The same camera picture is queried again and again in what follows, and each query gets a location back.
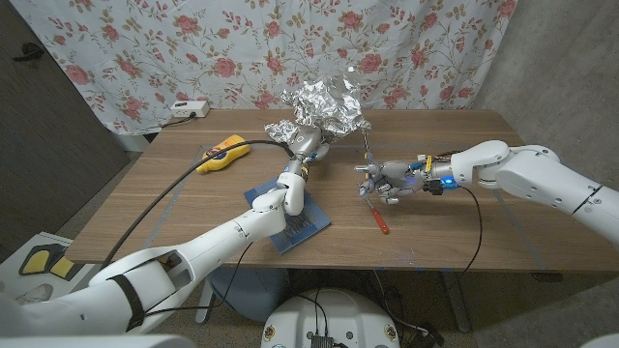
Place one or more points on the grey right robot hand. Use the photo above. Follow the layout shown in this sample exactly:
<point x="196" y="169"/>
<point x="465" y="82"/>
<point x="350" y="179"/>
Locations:
<point x="394" y="181"/>

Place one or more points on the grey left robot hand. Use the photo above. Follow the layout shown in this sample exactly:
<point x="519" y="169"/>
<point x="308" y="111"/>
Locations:
<point x="307" y="142"/>

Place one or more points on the aluminum foil sheet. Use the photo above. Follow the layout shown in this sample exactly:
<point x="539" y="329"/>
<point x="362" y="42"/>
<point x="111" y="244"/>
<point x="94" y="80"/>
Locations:
<point x="329" y="106"/>

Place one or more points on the blue notebook with gold lettering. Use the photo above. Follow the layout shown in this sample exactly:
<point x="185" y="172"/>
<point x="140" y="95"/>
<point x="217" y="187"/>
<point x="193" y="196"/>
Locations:
<point x="314" y="222"/>

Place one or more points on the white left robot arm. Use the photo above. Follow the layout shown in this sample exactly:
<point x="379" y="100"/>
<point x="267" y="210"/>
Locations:
<point x="217" y="237"/>

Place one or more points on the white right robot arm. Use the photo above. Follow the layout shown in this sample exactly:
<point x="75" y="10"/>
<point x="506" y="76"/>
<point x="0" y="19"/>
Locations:
<point x="532" y="179"/>

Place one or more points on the yellow mustard bottle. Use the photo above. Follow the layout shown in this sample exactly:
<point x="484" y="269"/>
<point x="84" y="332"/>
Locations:
<point x="222" y="153"/>

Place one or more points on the white power strip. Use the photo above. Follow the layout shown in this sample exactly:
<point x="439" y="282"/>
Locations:
<point x="188" y="108"/>

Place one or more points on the grey table leg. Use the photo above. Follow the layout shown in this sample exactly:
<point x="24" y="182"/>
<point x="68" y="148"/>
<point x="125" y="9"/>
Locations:
<point x="454" y="302"/>

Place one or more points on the floral backdrop cloth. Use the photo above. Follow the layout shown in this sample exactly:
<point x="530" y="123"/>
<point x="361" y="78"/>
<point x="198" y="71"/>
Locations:
<point x="193" y="48"/>

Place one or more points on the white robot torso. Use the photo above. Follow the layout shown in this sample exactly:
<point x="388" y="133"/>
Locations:
<point x="329" y="314"/>

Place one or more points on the black device on floor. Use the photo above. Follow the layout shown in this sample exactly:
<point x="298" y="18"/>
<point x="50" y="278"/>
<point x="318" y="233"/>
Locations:
<point x="425" y="338"/>

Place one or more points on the blue-grey stool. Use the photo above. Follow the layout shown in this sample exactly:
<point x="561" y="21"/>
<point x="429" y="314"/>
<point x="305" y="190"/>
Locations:
<point x="251" y="295"/>

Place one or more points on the white floor board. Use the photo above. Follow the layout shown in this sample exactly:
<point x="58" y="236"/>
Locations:
<point x="12" y="270"/>

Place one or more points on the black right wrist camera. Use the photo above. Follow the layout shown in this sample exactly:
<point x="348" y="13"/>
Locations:
<point x="435" y="187"/>

